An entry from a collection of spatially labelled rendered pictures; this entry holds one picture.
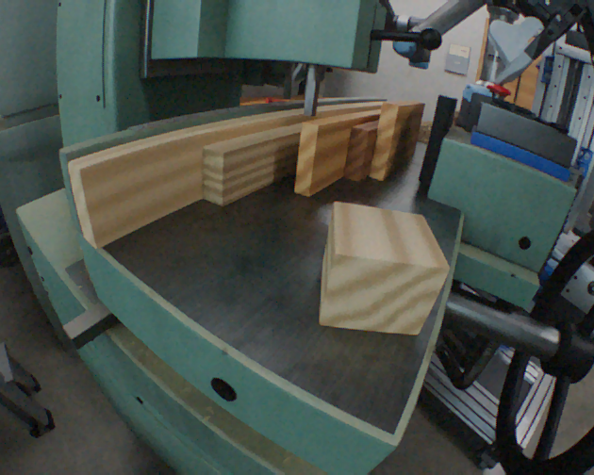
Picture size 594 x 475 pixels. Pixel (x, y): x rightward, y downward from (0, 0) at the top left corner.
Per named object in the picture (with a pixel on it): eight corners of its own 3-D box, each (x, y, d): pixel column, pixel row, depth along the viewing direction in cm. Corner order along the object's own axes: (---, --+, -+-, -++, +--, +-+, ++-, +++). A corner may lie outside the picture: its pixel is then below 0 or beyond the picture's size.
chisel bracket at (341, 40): (349, 88, 22) (363, -14, 17) (219, 73, 28) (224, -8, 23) (377, 90, 27) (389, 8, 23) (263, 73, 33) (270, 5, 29)
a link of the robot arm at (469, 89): (452, 122, 77) (461, 77, 70) (460, 122, 86) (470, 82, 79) (490, 136, 71) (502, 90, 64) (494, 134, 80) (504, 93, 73)
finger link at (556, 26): (518, 53, 24) (561, 7, 18) (529, 64, 24) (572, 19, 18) (523, 46, 20) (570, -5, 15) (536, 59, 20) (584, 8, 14)
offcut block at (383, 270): (418, 335, 13) (452, 269, 11) (318, 325, 13) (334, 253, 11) (402, 275, 17) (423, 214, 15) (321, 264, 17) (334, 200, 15)
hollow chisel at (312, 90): (311, 116, 28) (318, 65, 25) (303, 115, 28) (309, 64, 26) (316, 116, 29) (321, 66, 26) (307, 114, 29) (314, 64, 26)
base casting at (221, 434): (308, 524, 18) (330, 511, 13) (27, 253, 41) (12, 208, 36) (434, 267, 51) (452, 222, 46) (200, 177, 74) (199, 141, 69)
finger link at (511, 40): (465, 54, 27) (513, 2, 21) (503, 91, 27) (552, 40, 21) (464, 50, 25) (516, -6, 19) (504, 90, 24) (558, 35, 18)
